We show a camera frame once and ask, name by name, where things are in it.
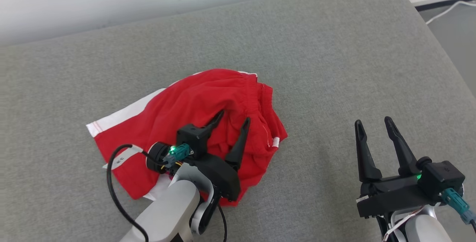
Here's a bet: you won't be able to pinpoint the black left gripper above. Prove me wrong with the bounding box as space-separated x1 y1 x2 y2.
146 110 251 202

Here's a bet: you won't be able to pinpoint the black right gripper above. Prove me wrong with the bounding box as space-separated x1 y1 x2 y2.
354 116 440 218

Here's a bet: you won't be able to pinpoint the red shorts with white stripes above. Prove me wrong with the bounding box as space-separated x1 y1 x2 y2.
86 68 289 207

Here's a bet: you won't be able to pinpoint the grey fabric sofa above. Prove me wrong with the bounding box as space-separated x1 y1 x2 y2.
0 0 476 242

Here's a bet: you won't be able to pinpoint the dark baseboard strip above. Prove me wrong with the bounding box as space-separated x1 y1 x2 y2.
415 0 476 12

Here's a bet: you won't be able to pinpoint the teal cable connector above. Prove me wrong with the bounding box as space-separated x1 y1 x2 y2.
163 143 191 167
440 188 476 225

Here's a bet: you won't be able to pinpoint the thin black cable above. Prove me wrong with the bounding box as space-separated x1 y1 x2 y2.
217 204 228 242

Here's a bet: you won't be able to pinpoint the white cable label tag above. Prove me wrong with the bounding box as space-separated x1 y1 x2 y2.
102 145 144 171

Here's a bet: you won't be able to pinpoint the white floor cable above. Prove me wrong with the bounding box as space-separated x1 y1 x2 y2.
426 0 476 25

